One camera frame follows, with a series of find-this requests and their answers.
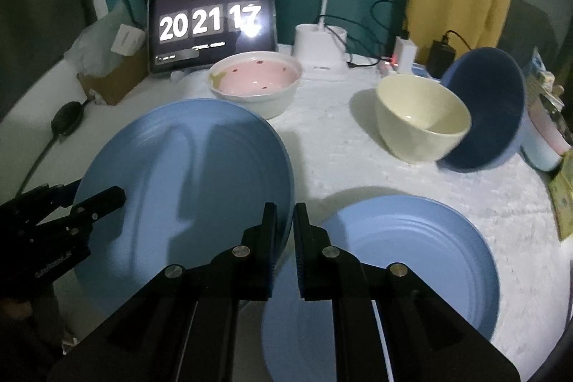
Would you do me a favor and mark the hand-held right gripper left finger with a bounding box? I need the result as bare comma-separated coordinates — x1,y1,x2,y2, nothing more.
47,202,278,382

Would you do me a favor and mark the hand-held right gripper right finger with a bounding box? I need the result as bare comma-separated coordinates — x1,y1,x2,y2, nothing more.
293,202,523,382

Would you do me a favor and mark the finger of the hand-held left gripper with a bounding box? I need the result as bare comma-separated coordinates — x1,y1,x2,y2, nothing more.
62,186,127,231
26,180,82,209

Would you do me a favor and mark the blue plate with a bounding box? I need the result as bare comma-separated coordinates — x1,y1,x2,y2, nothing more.
72,98,295,303
261,196,500,382

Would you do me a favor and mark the cream bowl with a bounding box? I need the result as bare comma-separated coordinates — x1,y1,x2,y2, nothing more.
374,73,472,164

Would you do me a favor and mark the pink dotted bowl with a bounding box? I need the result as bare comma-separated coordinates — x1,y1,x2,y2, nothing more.
208,51,303,120

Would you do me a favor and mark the blue bowl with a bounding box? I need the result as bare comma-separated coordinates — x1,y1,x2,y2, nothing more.
436,47,526,173

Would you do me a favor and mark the cardboard box with plastic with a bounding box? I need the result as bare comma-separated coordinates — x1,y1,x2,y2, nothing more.
65,0,148,76

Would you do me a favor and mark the small white box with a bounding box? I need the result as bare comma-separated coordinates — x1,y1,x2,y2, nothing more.
112,24,146,56

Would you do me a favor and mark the tablet showing clock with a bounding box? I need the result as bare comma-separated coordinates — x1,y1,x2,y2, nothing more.
148,0,278,75

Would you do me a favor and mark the white power strip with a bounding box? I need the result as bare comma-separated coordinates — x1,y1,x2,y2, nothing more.
376,59,406,77

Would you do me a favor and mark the white charger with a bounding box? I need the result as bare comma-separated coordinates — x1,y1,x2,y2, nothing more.
393,35,417,72

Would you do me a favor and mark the black charger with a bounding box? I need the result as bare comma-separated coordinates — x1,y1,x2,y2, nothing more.
427,35,458,74

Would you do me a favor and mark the pink and white cup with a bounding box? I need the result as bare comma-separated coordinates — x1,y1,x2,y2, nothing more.
521,105,572,172

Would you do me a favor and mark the yellow tissue packet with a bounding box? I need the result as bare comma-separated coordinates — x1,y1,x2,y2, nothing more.
548,151,573,242

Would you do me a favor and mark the blue and white packet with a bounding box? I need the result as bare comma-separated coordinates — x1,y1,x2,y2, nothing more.
529,48,550,75

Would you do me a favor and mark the black round device with cable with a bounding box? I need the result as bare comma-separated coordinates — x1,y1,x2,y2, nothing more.
18,99,86,201

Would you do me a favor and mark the black charger cable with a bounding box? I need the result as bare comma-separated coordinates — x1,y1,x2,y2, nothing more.
442,29,473,52

